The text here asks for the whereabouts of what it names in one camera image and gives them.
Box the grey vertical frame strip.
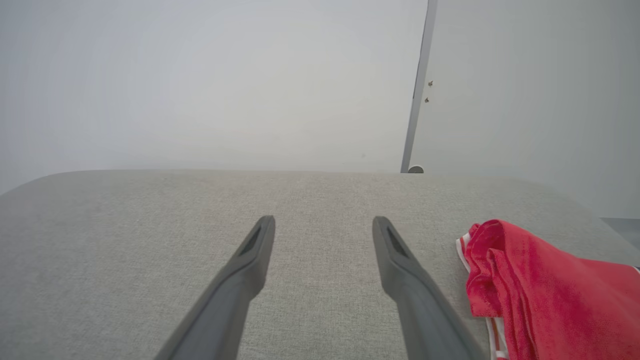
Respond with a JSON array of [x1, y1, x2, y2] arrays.
[[400, 0, 439, 174]]

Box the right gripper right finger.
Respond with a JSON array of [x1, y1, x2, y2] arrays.
[[371, 216, 488, 360]]

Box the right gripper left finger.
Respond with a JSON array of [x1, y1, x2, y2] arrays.
[[154, 215, 277, 360]]

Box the red and white garment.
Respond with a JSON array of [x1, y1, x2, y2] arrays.
[[455, 219, 640, 360]]

